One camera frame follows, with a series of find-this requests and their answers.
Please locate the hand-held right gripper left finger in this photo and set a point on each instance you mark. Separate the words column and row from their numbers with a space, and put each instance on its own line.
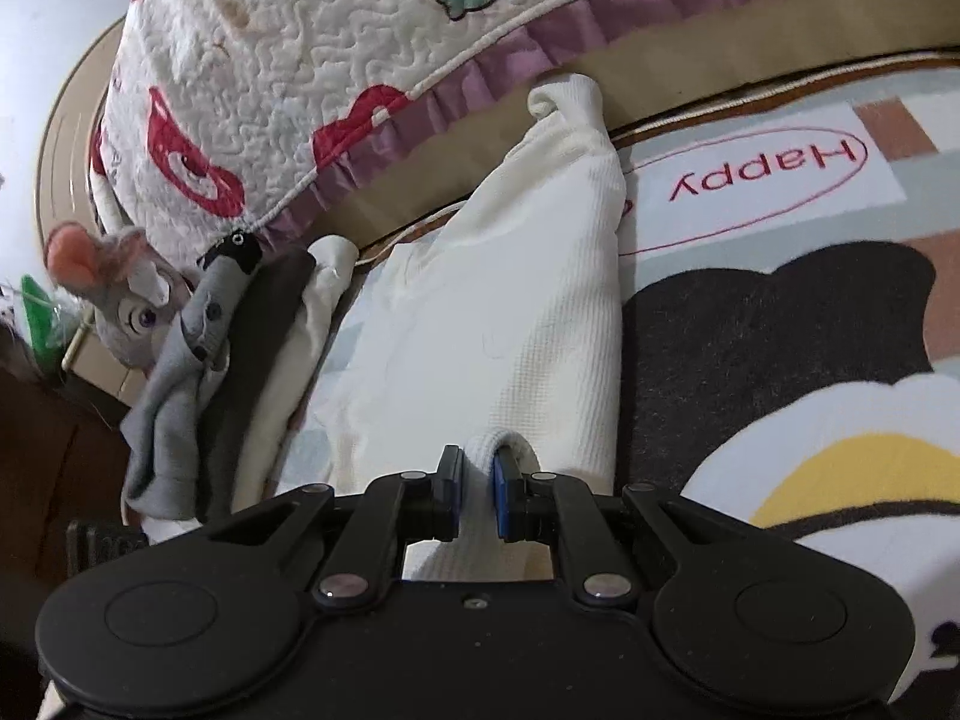
column 452, row 495

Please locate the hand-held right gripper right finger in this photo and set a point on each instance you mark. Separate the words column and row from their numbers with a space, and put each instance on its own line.
column 499, row 499

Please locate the white waffle knit garment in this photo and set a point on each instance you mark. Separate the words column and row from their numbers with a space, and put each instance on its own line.
column 540, row 300

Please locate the dark brown wooden cabinet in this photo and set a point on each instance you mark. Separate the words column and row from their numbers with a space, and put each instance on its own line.
column 45, row 465

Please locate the grey folded garment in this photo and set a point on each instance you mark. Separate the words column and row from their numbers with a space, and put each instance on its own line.
column 176, row 405

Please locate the beige cardboard box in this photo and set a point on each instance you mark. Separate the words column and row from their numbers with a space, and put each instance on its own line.
column 97, row 367

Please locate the green plastic bag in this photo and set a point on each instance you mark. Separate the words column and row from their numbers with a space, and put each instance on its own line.
column 37, row 315

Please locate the grey plush rabbit toy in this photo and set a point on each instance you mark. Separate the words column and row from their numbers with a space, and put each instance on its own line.
column 127, row 307

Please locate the dark brown folded garment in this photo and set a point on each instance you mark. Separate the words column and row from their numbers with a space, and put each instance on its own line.
column 255, row 360

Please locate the printed bear mat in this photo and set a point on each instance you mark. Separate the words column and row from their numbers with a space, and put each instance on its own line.
column 750, row 315

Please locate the quilted strawberry pattern blanket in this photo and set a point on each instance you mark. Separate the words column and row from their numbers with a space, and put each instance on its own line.
column 675, row 52

